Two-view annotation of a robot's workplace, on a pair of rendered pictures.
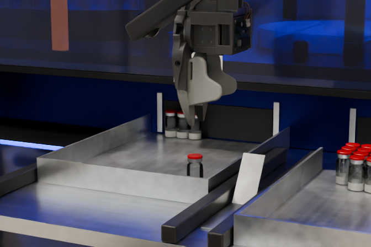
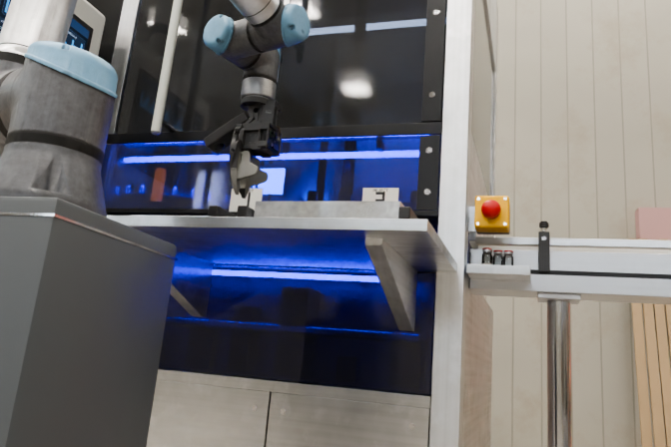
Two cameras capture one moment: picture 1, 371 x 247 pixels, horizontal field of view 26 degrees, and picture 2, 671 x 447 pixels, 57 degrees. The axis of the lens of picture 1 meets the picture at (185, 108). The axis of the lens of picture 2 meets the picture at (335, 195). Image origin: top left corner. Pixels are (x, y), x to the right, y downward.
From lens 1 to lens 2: 0.60 m
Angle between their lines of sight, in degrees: 27
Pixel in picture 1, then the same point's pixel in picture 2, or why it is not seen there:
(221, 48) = (260, 142)
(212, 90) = (252, 169)
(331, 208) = not seen: hidden behind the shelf
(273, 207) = not seen: hidden behind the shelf
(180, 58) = (235, 147)
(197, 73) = (244, 160)
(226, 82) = (261, 175)
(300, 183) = not seen: hidden behind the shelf
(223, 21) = (264, 127)
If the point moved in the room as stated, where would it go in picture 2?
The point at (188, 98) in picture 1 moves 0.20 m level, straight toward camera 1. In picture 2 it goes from (237, 174) to (234, 142)
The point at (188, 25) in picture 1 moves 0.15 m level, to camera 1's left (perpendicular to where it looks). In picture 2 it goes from (242, 131) to (170, 122)
